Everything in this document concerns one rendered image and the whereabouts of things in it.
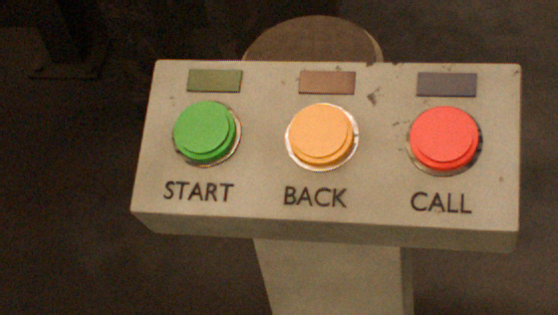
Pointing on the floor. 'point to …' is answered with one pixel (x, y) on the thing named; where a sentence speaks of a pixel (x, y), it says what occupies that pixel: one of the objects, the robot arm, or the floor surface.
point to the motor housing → (144, 41)
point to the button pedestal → (335, 180)
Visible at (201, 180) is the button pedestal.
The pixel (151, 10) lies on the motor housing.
